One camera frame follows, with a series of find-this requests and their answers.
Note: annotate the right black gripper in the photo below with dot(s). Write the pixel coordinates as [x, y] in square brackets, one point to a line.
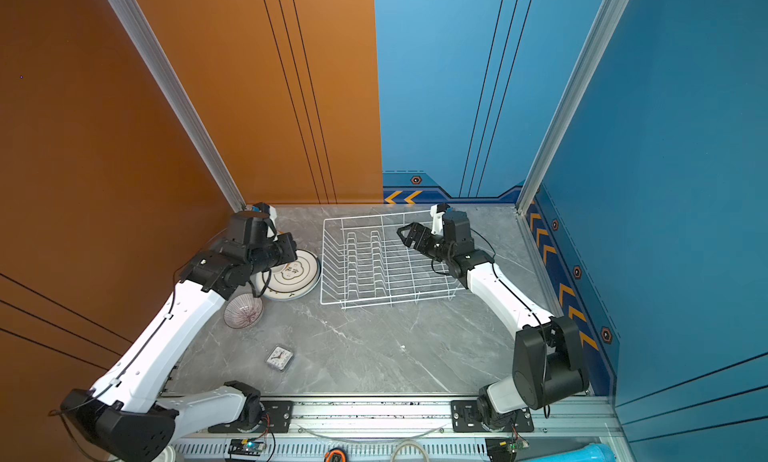
[417, 229]

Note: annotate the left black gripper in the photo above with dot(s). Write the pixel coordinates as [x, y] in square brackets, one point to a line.
[287, 243]

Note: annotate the white wire dish rack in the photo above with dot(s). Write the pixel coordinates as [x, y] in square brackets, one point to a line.
[365, 263]

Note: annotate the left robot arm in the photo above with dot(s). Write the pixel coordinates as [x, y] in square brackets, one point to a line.
[125, 412]

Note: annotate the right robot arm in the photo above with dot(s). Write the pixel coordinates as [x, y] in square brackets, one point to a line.
[548, 363]

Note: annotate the small white square clock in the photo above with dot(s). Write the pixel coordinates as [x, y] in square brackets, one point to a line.
[279, 358]

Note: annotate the green circuit board left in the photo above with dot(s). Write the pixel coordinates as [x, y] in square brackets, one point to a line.
[247, 448]

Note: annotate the circuit board right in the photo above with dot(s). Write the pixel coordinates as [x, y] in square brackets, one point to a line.
[505, 449]

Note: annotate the orange black round object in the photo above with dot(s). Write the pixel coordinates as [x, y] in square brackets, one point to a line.
[335, 455]

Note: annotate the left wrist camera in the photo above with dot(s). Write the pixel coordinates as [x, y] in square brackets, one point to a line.
[270, 213]

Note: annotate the aluminium front rail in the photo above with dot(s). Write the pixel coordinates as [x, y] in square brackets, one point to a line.
[393, 417]

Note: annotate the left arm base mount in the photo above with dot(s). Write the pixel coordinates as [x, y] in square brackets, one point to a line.
[271, 416]

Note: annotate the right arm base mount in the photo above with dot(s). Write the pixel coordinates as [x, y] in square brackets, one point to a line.
[476, 415]

